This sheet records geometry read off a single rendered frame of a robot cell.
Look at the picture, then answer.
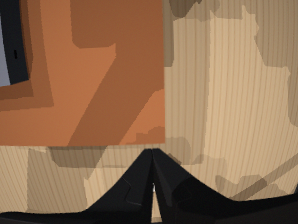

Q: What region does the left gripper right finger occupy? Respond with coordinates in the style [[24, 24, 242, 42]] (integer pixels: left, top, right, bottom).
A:
[[152, 148, 298, 224]]

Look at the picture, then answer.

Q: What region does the grey network switch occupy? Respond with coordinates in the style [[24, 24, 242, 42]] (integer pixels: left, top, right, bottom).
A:
[[0, 0, 29, 87]]

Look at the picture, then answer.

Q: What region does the dark brown low bench with grey legs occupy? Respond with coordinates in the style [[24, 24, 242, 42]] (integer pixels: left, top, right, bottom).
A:
[[0, 0, 165, 146]]

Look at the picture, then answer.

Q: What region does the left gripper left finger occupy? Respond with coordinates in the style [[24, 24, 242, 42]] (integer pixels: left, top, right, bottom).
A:
[[0, 149, 154, 224]]

